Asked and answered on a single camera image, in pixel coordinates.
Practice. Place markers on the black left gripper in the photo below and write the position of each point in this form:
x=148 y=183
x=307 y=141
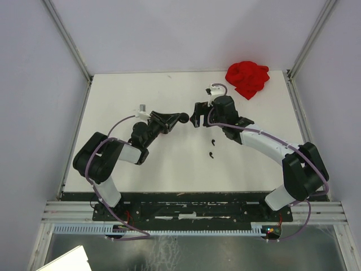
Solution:
x=167 y=121

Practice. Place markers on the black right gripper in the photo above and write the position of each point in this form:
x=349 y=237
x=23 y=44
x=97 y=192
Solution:
x=201 y=109

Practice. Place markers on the black round earbud case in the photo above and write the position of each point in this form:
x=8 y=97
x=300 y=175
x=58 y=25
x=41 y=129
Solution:
x=183 y=118

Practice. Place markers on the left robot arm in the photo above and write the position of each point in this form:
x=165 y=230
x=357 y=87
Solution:
x=97 y=158

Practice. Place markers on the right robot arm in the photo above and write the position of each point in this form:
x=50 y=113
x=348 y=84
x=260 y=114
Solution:
x=304 y=173

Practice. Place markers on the red crumpled cloth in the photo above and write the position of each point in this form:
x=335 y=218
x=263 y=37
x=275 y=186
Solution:
x=247 y=77

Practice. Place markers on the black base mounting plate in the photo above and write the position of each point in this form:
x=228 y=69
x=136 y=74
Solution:
x=147 y=211

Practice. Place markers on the white paper sheet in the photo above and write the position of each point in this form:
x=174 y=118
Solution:
x=75 y=259

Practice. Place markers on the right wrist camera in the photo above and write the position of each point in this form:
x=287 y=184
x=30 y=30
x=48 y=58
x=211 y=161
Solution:
x=214 y=91

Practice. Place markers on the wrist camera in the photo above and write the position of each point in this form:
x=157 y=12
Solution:
x=142 y=114
x=214 y=91

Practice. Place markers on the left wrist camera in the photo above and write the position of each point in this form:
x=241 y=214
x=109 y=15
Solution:
x=142 y=114

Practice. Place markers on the left aluminium frame post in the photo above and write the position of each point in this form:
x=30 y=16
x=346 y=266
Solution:
x=65 y=35

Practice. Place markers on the aluminium frame post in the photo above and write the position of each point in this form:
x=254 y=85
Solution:
x=316 y=30
x=65 y=35

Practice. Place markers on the aluminium front rail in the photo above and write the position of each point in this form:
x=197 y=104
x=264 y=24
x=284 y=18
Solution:
x=322 y=213

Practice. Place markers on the right aluminium frame post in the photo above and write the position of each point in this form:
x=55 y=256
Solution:
x=316 y=30

